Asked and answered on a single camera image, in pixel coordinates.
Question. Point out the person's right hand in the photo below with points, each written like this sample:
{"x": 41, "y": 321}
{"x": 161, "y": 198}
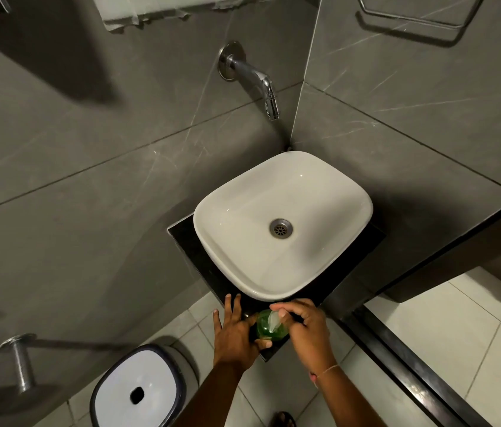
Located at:
{"x": 312, "y": 337}

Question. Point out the person's left hand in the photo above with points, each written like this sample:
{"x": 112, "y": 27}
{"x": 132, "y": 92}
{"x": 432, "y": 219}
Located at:
{"x": 232, "y": 342}

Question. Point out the person's left thumb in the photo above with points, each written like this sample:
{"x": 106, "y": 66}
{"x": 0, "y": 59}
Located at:
{"x": 263, "y": 345}

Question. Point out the person's right thumb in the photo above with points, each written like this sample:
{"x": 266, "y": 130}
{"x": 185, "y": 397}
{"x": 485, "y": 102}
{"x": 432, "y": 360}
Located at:
{"x": 287, "y": 317}

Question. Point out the person's left middle finger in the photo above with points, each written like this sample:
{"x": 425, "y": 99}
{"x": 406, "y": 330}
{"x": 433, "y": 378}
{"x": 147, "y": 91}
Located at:
{"x": 238, "y": 306}

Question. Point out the person's left little finger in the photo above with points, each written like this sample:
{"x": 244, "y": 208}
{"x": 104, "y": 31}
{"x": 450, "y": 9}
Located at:
{"x": 217, "y": 322}

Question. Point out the green soap pump bottle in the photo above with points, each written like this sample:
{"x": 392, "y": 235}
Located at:
{"x": 272, "y": 329}

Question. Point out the person's left forearm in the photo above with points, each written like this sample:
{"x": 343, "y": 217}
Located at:
{"x": 215, "y": 395}

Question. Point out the person's right forearm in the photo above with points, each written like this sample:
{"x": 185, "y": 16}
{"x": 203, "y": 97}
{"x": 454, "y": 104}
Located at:
{"x": 348, "y": 400}

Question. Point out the black stone counter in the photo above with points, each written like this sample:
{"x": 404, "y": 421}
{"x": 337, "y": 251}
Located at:
{"x": 197, "y": 257}

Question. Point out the white ceramic sink basin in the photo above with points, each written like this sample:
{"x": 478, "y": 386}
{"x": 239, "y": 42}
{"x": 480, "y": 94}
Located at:
{"x": 250, "y": 235}

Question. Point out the person's sandalled foot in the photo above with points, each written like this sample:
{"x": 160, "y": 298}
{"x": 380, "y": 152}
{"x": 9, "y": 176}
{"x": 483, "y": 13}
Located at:
{"x": 283, "y": 420}

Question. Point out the metal sink drain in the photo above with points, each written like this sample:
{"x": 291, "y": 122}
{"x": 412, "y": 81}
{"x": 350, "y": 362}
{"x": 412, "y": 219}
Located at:
{"x": 281, "y": 228}

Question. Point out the white lidded trash bin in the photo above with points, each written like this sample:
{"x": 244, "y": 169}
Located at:
{"x": 139, "y": 386}

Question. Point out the black door threshold strip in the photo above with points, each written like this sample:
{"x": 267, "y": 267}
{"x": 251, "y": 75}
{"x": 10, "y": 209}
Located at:
{"x": 410, "y": 373}

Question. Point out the chrome toilet paper holder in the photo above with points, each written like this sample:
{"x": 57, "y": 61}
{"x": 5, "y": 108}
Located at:
{"x": 21, "y": 360}

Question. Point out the chrome wall faucet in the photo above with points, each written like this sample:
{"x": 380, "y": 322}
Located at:
{"x": 250, "y": 73}

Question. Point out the glass wall shelf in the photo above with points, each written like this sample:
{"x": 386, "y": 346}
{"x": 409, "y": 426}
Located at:
{"x": 143, "y": 13}

